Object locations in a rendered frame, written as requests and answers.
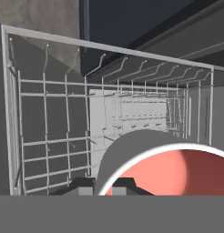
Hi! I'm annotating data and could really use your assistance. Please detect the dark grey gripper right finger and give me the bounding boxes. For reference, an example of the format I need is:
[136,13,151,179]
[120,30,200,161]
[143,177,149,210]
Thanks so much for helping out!
[111,177,155,197]

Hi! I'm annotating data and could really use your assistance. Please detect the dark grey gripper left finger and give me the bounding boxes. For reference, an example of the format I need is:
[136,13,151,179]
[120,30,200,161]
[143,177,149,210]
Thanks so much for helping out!
[49,177,97,197]

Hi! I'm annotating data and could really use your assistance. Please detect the grey bowl with pink inside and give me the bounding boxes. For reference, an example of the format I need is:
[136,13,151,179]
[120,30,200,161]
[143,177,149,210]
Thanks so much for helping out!
[95,128,224,197]

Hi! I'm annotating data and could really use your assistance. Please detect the dark grey dishwasher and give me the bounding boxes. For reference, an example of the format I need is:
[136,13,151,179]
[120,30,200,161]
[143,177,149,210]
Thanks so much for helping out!
[0,0,224,197]

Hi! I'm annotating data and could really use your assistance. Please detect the grey wire dishwasher rack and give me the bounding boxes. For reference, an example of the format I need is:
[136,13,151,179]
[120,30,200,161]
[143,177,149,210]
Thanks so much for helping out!
[0,24,224,197]

